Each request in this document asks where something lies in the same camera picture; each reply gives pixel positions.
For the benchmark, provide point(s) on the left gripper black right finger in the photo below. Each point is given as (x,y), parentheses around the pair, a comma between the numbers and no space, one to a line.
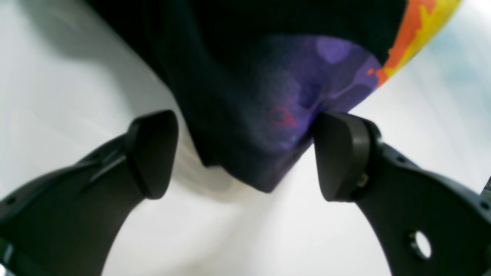
(426,224)

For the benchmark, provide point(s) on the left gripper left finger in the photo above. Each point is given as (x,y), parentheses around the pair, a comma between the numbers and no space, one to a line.
(64,223)

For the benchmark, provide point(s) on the black T-shirt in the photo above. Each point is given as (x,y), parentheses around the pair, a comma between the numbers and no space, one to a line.
(250,76)

